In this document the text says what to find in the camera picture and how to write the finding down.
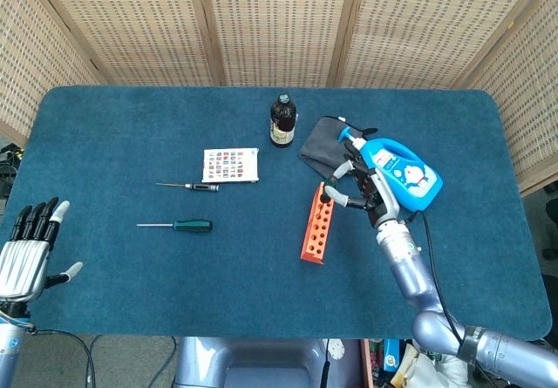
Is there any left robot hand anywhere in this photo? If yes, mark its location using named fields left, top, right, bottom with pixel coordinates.
left=0, top=196, right=84, bottom=305

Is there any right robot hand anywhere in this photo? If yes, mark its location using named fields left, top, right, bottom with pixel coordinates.
left=322, top=140, right=401, bottom=228

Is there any large green-black screwdriver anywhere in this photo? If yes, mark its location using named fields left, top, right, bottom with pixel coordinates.
left=136, top=218, right=214, bottom=234

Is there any black precision screwdriver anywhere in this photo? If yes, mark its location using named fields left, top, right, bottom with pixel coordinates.
left=155, top=181, right=221, bottom=193

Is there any blue detergent pump bottle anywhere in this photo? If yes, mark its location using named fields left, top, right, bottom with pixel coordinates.
left=338, top=126, right=445, bottom=214

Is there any orange tool rack with holes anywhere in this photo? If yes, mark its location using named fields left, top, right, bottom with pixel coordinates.
left=299, top=181, right=336, bottom=266

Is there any grey folded cloth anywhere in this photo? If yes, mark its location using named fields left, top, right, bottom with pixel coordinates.
left=297, top=116, right=378, bottom=180

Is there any dark brown labelled bottle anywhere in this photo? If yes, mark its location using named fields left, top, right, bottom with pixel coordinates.
left=269, top=93, right=298, bottom=149

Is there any white book with picture grid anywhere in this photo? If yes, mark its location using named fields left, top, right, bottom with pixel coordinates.
left=201, top=146, right=262, bottom=185

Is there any blue and white carton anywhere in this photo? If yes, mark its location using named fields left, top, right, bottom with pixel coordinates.
left=383, top=338, right=404, bottom=371

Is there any blue carpet table cover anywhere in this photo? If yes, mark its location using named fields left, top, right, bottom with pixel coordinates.
left=8, top=85, right=553, bottom=341

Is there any white plastic bag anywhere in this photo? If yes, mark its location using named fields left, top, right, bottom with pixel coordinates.
left=400, top=339, right=474, bottom=388

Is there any woven bamboo folding screen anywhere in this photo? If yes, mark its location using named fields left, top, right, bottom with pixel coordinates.
left=0, top=0, right=558, bottom=197

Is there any grey-blue robot torso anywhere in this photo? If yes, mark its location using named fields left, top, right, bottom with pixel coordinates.
left=174, top=337, right=363, bottom=388

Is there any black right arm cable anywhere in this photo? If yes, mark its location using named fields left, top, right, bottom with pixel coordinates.
left=419, top=211, right=466, bottom=346

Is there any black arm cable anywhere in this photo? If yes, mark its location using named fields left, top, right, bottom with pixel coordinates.
left=419, top=211, right=466, bottom=346
left=25, top=327, right=97, bottom=388

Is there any black equipment with wires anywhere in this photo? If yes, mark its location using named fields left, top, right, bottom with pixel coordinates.
left=0, top=142, right=23, bottom=198

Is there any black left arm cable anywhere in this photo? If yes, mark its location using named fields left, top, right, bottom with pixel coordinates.
left=25, top=327, right=97, bottom=388

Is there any thin blue floor cable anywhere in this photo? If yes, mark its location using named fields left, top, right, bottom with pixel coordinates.
left=147, top=337, right=178, bottom=388

